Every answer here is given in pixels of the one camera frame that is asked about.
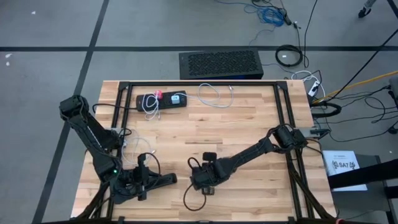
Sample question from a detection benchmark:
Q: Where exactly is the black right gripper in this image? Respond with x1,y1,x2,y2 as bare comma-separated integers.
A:
189,161,228,195

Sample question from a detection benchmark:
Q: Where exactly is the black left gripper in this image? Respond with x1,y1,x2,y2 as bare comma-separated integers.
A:
123,167,156,202

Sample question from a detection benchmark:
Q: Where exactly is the white USB cable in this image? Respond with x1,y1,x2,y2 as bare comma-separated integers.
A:
141,92,162,121
120,136,154,168
179,83,234,109

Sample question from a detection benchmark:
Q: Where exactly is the black computer case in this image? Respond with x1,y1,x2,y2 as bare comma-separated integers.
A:
178,47,264,81

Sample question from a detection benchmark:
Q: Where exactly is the white printed paper sheet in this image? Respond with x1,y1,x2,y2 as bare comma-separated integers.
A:
322,149,368,192

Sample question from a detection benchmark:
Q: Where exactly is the white floor power strip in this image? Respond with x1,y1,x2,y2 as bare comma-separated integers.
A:
307,80,322,98

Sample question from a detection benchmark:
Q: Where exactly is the black beam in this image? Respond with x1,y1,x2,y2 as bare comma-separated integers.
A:
327,157,398,190

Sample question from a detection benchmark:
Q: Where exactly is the grey side table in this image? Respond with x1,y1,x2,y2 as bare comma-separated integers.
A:
329,153,393,218

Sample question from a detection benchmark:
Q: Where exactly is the grey leg with black caster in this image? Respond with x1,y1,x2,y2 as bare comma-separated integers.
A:
357,0,377,19

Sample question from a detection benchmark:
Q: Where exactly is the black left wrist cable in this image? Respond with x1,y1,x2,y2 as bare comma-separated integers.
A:
145,151,162,177

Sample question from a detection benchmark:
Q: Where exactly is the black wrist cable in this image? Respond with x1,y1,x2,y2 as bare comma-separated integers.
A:
182,183,208,213
145,151,162,177

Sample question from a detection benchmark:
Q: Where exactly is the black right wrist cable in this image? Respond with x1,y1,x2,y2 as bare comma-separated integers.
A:
182,183,208,213

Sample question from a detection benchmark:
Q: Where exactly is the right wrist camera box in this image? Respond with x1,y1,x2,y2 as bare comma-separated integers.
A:
202,151,218,163

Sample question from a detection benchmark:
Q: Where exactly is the black power strip cord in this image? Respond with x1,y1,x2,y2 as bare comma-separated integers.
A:
92,102,138,114

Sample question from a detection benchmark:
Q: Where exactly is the black table frame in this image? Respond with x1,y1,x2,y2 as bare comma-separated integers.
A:
76,80,338,224

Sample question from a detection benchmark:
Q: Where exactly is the white floor cable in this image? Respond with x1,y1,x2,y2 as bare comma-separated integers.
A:
290,70,326,100

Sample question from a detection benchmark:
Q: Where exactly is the black floor cable coil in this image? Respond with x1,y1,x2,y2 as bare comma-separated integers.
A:
274,44,304,68

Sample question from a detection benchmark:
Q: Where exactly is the thick black cable loop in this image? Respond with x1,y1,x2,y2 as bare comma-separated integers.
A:
310,101,343,119

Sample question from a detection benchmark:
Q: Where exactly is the blue floor cable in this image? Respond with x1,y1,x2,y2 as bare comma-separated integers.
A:
214,0,286,46

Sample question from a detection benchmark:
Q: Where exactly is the thin black floor cable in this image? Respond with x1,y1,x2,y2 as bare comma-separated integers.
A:
302,0,319,68

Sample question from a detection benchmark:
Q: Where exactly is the yellow floor cable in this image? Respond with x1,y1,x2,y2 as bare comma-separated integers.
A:
312,70,398,104

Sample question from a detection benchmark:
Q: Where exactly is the straight black floor cable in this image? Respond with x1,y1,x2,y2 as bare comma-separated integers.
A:
313,28,398,104

